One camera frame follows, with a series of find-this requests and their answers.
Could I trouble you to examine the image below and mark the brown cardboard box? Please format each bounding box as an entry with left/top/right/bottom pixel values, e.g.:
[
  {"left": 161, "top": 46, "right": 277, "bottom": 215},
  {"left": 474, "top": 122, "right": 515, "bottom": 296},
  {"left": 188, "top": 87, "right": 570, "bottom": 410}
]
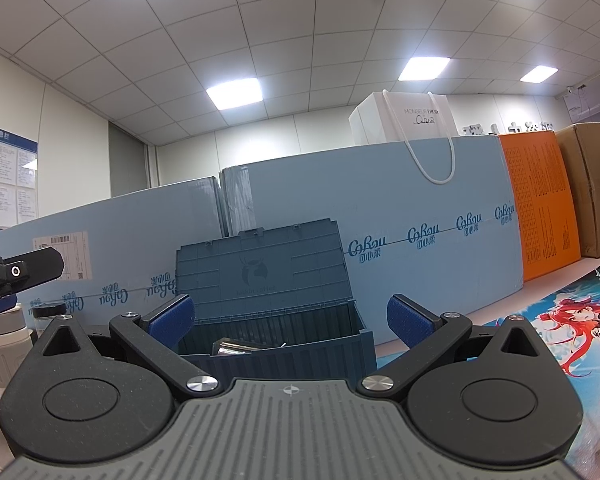
[{"left": 554, "top": 122, "right": 600, "bottom": 259}]

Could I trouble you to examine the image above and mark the grey door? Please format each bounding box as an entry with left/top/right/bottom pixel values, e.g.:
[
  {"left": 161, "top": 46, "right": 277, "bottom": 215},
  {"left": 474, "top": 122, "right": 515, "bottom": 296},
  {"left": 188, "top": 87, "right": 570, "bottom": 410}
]
[{"left": 107, "top": 120, "right": 157, "bottom": 199}]

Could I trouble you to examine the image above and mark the printed anime desk mat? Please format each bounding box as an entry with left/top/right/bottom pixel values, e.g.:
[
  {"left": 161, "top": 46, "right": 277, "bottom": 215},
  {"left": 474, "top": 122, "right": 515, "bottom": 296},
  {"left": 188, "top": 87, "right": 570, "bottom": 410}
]
[{"left": 375, "top": 260, "right": 600, "bottom": 466}]

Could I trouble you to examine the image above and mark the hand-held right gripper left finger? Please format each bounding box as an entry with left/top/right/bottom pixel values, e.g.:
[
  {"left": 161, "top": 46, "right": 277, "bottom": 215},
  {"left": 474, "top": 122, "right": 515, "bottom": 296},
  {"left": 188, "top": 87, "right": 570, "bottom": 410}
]
[{"left": 27, "top": 294, "right": 221, "bottom": 396}]

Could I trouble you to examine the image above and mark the white jar with black lid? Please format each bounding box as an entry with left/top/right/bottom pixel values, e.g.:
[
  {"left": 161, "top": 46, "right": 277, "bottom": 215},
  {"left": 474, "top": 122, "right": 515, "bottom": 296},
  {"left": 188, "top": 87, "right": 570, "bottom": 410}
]
[{"left": 0, "top": 305, "right": 34, "bottom": 402}]

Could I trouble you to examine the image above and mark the light blue printed carton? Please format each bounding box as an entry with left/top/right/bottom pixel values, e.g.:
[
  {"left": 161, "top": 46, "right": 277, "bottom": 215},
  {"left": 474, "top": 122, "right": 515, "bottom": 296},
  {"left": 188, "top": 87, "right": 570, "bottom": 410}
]
[{"left": 219, "top": 135, "right": 527, "bottom": 323}]

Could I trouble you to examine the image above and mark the bronze metal cylinder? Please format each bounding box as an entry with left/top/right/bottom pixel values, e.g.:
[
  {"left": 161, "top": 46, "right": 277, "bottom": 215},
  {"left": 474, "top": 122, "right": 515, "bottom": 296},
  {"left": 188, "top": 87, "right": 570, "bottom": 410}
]
[{"left": 211, "top": 337, "right": 262, "bottom": 357}]

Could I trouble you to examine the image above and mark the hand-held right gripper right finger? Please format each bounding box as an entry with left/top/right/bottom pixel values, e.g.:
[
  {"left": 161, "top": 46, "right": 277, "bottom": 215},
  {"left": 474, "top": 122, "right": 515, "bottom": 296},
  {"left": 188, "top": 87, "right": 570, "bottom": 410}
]
[{"left": 362, "top": 294, "right": 558, "bottom": 396}]

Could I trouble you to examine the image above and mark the white paper bag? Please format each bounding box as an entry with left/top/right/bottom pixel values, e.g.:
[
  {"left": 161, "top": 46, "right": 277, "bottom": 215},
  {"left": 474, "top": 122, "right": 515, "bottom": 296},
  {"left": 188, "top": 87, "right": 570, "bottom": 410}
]
[{"left": 348, "top": 91, "right": 458, "bottom": 184}]

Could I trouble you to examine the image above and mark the blue wall notice board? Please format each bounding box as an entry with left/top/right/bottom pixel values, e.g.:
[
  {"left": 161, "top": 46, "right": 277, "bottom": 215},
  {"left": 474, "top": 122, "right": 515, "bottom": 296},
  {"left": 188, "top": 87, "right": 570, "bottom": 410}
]
[{"left": 0, "top": 121, "right": 39, "bottom": 229}]

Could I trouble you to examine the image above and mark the clear jar with black lid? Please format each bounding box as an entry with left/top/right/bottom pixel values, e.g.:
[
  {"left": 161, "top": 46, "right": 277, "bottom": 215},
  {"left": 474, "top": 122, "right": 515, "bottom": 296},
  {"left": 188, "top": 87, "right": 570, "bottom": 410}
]
[{"left": 32, "top": 302, "right": 69, "bottom": 337}]

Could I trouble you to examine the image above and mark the ceiling light panel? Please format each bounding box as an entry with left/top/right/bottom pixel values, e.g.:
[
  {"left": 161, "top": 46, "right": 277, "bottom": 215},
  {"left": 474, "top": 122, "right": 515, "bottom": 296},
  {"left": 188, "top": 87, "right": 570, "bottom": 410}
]
[
  {"left": 519, "top": 65, "right": 559, "bottom": 84},
  {"left": 205, "top": 78, "right": 264, "bottom": 111},
  {"left": 397, "top": 57, "right": 452, "bottom": 81}
]

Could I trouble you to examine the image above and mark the light blue carton with label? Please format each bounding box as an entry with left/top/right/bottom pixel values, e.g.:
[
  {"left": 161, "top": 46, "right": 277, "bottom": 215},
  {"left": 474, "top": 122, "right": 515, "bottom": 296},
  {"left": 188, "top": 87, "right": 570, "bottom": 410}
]
[{"left": 0, "top": 176, "right": 227, "bottom": 333}]

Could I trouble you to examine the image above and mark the dark blue plastic storage box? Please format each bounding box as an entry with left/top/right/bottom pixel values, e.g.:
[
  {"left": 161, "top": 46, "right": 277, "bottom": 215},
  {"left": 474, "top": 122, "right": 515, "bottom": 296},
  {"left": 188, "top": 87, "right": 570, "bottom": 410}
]
[{"left": 174, "top": 218, "right": 377, "bottom": 382}]

